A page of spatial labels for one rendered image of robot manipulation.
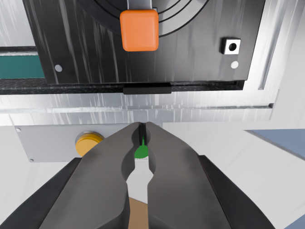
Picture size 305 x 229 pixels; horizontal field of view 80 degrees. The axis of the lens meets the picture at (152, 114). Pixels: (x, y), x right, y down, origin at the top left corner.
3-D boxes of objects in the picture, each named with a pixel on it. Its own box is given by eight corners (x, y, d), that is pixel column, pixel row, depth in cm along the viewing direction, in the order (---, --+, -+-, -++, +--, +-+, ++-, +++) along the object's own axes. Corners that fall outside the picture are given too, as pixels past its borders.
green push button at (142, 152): (152, 150, 29) (153, 159, 27) (127, 151, 29) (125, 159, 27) (152, 128, 27) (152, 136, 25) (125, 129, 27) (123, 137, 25)
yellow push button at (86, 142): (108, 151, 29) (105, 160, 27) (82, 151, 29) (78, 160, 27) (104, 129, 27) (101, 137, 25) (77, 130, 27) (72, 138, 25)
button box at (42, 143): (160, 139, 34) (162, 162, 29) (47, 141, 34) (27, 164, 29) (160, 104, 31) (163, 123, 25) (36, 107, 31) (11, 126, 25)
